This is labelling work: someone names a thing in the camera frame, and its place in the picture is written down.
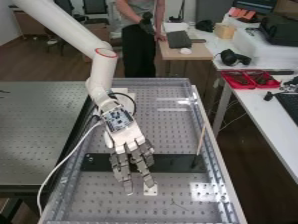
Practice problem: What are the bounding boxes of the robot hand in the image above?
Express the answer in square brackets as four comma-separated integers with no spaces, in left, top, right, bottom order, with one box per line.
[99,103,159,197]

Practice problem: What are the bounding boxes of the clear box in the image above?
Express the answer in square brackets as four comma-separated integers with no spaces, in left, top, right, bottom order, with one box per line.
[37,77,248,224]

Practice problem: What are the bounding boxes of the black plate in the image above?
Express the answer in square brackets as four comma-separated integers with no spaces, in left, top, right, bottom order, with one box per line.
[79,152,207,174]

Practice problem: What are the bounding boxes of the thin stick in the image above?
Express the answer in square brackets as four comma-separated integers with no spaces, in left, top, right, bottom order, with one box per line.
[192,125,207,168]

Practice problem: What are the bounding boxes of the person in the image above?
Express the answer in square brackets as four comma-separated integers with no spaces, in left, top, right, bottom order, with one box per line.
[110,0,167,79]

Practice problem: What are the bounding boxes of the wooden desk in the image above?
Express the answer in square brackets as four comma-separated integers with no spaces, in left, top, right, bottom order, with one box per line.
[157,31,215,80]

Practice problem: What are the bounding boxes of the red tray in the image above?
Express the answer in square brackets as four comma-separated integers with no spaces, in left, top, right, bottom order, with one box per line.
[244,69,282,90]
[219,69,258,90]

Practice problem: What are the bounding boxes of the dark keyboard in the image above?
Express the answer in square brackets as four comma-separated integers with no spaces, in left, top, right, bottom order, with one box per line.
[165,30,192,50]

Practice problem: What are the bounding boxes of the white desk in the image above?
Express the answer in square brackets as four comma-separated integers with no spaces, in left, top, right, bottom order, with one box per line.
[211,73,298,185]
[190,19,298,72]

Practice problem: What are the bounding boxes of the black headphones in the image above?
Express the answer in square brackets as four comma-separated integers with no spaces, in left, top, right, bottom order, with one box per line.
[219,48,252,67]

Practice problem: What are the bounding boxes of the black keyboard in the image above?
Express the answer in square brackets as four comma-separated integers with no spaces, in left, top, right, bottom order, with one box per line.
[272,92,298,127]

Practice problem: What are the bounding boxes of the small wooden box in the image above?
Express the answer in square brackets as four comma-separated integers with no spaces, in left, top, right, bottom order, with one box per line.
[212,22,236,41]

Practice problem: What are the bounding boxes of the black case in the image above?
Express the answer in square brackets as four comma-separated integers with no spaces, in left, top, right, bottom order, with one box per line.
[258,14,298,47]

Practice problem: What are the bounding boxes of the black cable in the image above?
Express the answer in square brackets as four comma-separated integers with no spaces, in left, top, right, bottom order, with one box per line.
[106,92,137,117]

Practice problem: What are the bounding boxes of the white cable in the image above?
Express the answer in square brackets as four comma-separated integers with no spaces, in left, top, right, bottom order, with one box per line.
[36,122,105,218]

